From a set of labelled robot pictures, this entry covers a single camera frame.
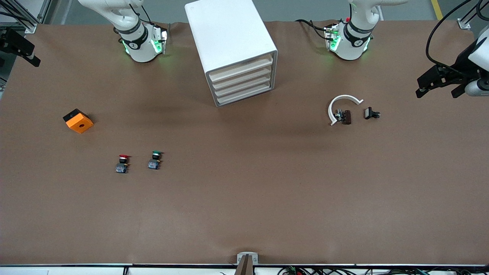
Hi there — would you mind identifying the red push button switch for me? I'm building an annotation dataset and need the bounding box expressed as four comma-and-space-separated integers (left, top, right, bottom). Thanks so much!
116, 154, 131, 174

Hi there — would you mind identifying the orange and black button box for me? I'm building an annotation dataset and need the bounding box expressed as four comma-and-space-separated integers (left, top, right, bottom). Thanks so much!
63, 108, 94, 134

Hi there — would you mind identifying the small brown metal component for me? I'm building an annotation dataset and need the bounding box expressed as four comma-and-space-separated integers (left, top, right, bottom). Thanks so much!
335, 108, 352, 125

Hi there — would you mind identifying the aluminium frame profile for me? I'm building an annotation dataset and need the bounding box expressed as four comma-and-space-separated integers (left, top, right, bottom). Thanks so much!
0, 0, 52, 34
458, 0, 489, 30

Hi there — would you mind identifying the white curved plastic ring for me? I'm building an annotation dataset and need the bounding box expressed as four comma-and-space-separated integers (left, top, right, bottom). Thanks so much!
328, 94, 364, 126

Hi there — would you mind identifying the green push button switch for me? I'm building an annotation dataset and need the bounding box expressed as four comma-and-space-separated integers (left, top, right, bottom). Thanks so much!
148, 151, 164, 170

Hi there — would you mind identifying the grey metal mount bracket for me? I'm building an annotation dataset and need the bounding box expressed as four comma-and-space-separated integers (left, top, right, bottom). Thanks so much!
236, 252, 259, 265

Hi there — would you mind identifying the brown mount bar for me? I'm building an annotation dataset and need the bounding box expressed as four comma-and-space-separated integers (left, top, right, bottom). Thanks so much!
234, 255, 254, 275

